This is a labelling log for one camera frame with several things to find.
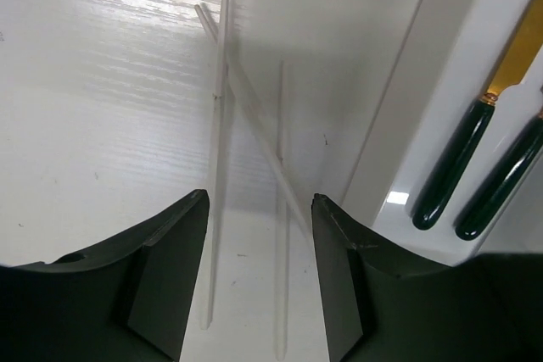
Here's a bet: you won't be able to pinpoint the gold knife green handle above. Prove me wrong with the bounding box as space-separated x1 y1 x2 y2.
411 0 542 231
454 85 542 241

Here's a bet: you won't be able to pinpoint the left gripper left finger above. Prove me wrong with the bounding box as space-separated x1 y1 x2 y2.
1 189 210 361

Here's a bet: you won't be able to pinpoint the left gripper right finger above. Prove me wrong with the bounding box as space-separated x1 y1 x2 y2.
311 194 542 361

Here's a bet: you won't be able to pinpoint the white divided cutlery tray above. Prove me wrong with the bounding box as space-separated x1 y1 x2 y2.
342 0 542 265

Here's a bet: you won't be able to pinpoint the white chopstick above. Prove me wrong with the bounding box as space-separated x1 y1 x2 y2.
199 0 230 330
194 5 311 235

